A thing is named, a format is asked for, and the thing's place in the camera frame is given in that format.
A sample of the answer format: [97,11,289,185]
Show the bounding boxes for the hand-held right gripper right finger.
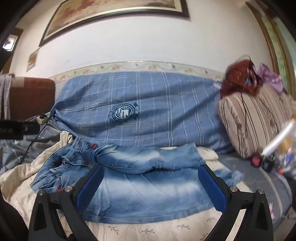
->
[198,163,274,241]

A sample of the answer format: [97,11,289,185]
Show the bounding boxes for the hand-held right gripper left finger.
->
[28,162,104,241]

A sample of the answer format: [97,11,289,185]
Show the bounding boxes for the light blue denim pants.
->
[30,136,243,224]

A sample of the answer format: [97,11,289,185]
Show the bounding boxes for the grey star print sheet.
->
[0,120,60,167]

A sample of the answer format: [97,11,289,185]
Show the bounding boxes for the grey striped towel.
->
[0,75,12,121]

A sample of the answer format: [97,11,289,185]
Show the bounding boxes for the brown headboard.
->
[0,74,56,122]

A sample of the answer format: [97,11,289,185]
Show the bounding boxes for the blue-grey bed sheet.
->
[217,151,292,233]

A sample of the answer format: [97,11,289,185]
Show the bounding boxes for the small red and black item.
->
[251,154,263,167]

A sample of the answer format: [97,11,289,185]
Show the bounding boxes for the cream leaf print quilt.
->
[0,130,255,241]

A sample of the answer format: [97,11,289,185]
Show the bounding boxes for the beige striped pillow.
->
[216,83,294,159]

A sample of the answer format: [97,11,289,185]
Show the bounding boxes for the clear plastic bag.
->
[275,139,296,180]

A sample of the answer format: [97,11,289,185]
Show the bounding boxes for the wooden window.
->
[0,28,23,72]

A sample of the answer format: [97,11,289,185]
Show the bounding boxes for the blue plaid blanket with emblem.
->
[50,71,234,153]

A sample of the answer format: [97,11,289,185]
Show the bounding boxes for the red-brown cloth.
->
[220,58,264,98]

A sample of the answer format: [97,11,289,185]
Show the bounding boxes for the purple cloth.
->
[257,64,287,93]

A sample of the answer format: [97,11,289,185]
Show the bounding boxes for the wooden framed panel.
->
[246,0,296,98]

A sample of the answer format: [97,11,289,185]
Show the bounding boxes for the dark cable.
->
[22,111,55,163]

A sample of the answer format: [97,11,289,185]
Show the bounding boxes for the small wall picture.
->
[26,49,38,72]

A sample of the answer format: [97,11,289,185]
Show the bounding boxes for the large framed wall picture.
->
[39,0,191,47]

